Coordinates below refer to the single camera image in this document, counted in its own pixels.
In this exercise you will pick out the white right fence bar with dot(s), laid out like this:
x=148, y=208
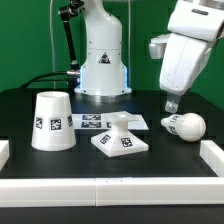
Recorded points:
x=213, y=155

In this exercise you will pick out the white fence bar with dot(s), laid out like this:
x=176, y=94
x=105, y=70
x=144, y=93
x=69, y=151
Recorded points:
x=111, y=191
x=4, y=152
x=213, y=155

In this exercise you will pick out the white lamp base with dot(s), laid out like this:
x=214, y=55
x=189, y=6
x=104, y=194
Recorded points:
x=118, y=140

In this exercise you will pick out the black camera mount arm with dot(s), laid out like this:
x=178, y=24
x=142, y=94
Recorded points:
x=66, y=13

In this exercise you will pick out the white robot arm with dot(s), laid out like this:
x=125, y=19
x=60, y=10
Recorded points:
x=103, y=74

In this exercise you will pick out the white lamp bulb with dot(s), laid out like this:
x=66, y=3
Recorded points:
x=189, y=127

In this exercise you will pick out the white marker sheet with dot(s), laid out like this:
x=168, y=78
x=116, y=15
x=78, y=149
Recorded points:
x=97, y=121

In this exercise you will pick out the white lamp shade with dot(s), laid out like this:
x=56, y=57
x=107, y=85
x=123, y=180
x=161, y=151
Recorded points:
x=53, y=125

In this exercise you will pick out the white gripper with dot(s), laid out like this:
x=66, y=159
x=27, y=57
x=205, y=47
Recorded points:
x=183, y=61

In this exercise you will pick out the white front fence bar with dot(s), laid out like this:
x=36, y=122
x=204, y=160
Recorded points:
x=111, y=191

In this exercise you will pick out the white left fence bar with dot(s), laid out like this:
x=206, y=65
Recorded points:
x=4, y=152

